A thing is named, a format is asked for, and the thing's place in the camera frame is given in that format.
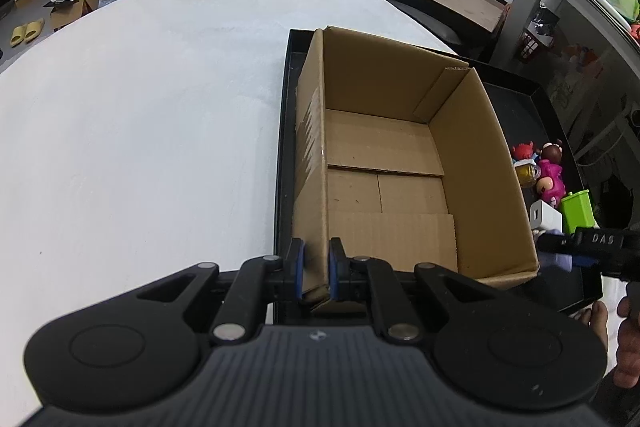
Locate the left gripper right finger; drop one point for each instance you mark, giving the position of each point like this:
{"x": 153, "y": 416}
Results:
{"x": 348, "y": 276}

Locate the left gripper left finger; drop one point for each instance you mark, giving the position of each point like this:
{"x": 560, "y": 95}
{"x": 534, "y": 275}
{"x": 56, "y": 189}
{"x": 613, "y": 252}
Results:
{"x": 285, "y": 275}

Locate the green hexagonal box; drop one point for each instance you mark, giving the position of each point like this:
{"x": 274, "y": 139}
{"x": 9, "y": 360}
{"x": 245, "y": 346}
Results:
{"x": 577, "y": 212}

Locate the white small box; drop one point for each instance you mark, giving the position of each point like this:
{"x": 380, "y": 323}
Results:
{"x": 543, "y": 217}

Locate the pink doll figure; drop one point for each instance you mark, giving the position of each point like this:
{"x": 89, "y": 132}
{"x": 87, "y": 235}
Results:
{"x": 550, "y": 186}

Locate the brown cardboard box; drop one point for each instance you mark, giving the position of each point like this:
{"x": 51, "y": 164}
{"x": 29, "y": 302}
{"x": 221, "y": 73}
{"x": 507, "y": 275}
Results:
{"x": 400, "y": 155}

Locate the purple cube toy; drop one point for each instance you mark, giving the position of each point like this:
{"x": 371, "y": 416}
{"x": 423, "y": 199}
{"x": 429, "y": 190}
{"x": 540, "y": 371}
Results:
{"x": 548, "y": 260}

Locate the red devil figure bottle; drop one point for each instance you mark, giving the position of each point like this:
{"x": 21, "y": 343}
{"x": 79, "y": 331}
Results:
{"x": 524, "y": 158}

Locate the person right hand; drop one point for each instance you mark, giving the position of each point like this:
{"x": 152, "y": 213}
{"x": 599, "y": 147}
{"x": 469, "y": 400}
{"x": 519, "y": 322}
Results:
{"x": 627, "y": 369}

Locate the black shallow tray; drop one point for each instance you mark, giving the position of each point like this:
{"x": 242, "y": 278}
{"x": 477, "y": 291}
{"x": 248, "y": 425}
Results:
{"x": 524, "y": 112}

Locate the glass top desk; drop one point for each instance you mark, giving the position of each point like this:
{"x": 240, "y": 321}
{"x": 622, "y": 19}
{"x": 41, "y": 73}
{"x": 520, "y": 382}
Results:
{"x": 587, "y": 61}

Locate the cardboard box on floor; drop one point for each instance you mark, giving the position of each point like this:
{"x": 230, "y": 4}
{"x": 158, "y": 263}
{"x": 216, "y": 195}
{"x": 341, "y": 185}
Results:
{"x": 65, "y": 12}

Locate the yellow slippers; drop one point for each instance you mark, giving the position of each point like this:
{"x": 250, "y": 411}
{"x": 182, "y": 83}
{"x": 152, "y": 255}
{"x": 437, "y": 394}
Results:
{"x": 26, "y": 33}

